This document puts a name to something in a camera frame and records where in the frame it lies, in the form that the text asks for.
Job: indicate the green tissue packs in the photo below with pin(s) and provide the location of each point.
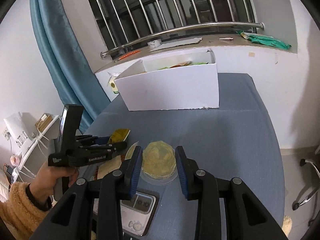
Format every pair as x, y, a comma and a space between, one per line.
264, 40

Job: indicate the white cardboard box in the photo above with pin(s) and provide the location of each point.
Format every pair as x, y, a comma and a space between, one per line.
145, 88

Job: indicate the olive yellow small packet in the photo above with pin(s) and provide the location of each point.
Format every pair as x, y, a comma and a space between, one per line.
119, 135

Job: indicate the orange flying cake snack pack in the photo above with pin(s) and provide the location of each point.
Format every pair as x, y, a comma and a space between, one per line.
187, 63

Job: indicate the beige fleece left sleeve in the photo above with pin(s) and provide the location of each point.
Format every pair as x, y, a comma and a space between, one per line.
21, 214

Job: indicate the white office chair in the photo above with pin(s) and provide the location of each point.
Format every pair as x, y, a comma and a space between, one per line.
308, 162

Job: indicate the blue curtain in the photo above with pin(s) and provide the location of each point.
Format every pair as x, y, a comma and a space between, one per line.
65, 60

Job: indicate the beige small snack packet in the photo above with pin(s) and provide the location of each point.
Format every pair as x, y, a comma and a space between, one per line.
115, 163

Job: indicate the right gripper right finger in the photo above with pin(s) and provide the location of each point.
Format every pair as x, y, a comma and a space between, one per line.
246, 216

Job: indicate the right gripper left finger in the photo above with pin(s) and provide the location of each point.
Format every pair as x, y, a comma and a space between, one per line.
71, 217

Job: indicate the orange handled tool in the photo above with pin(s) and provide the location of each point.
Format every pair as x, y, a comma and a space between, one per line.
127, 55

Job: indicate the steel window guard rail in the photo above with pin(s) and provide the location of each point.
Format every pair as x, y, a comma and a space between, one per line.
127, 25

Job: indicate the small pen on sill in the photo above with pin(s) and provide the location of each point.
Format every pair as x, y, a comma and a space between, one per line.
226, 39

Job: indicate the white foam board sheet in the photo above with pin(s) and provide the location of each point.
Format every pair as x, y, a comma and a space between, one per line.
174, 44

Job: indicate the person's left hand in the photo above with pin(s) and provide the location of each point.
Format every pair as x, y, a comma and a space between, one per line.
43, 185

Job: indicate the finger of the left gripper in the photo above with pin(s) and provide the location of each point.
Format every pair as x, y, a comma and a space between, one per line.
113, 149
90, 140

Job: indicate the green seaweed snack bag right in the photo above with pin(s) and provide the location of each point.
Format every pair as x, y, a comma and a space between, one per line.
194, 63

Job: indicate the tissue box pack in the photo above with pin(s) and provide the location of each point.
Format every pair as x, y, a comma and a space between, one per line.
111, 82

